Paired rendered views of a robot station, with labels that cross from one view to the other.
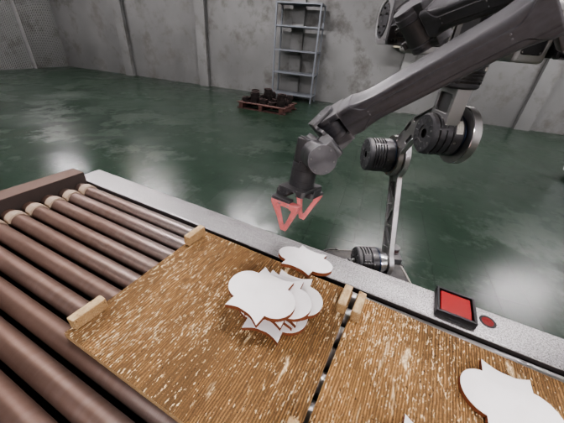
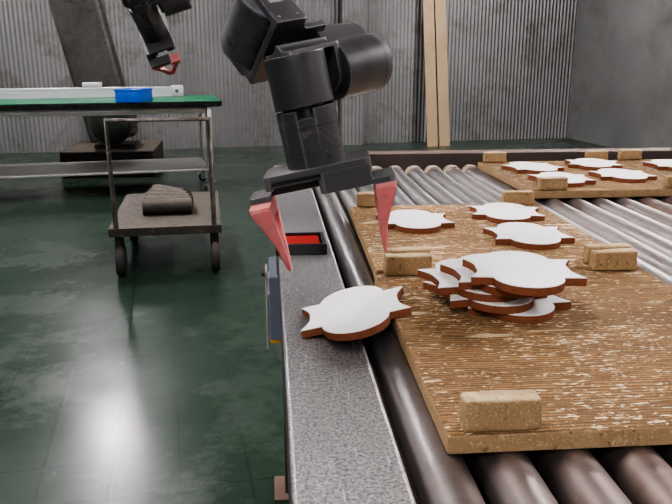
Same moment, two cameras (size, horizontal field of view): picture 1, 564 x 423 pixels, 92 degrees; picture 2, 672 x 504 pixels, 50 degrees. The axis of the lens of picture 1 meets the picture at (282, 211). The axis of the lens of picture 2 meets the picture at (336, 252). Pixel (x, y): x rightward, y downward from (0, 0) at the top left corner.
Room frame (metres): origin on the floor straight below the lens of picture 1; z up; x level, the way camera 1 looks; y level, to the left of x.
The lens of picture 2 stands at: (0.89, 0.58, 1.21)
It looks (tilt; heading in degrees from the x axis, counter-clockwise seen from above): 15 degrees down; 241
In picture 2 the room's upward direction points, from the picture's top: straight up
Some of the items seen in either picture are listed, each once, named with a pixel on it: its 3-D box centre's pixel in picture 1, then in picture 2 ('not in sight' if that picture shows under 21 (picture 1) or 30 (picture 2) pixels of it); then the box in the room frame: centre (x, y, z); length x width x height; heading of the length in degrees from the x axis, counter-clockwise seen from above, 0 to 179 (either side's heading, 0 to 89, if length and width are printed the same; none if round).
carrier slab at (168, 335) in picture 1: (225, 312); (569, 334); (0.34, 0.09, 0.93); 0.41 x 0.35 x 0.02; 65
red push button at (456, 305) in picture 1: (454, 306); (300, 244); (0.41, -0.39, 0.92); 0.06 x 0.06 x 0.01; 66
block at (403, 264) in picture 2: (344, 298); (407, 264); (0.38, -0.14, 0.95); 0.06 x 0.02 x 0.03; 155
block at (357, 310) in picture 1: (358, 305); (406, 257); (0.37, -0.17, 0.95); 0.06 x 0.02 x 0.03; 154
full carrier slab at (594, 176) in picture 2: not in sight; (576, 171); (-0.41, -0.60, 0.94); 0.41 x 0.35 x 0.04; 66
